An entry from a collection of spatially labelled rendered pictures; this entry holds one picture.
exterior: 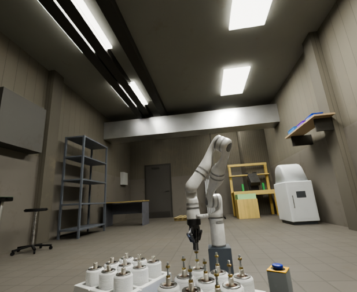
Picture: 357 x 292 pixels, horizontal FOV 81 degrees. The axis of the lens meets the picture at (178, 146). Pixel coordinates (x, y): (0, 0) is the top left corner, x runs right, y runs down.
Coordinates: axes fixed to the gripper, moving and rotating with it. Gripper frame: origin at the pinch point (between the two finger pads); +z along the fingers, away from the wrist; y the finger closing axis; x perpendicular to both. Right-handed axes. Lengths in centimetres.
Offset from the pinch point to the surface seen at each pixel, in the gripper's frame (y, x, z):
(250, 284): 2.3, 28.0, 12.8
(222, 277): 3.5, 15.4, 11.7
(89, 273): 28, -53, 11
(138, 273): 14.6, -28.5, 12.3
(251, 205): -528, -135, 0
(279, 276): 8.5, 41.8, 6.2
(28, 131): -22, -336, -157
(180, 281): 16.5, 1.0, 11.4
